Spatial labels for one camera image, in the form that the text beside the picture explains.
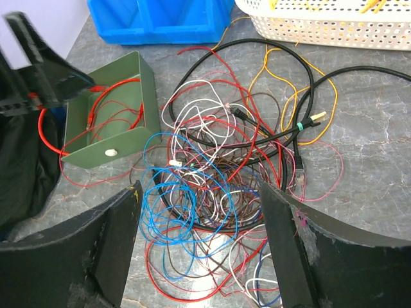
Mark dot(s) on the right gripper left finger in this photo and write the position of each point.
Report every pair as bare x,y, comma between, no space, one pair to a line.
81,262

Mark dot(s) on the blue divided plastic bin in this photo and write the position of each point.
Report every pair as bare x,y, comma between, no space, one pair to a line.
132,22

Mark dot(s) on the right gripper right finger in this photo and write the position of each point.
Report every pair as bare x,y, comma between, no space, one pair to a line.
320,261

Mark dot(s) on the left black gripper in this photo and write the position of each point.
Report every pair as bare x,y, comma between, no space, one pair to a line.
48,82

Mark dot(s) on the white perforated plastic basket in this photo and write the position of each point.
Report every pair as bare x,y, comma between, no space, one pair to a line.
357,24

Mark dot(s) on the green plastic tray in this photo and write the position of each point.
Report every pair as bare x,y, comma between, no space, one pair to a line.
119,119

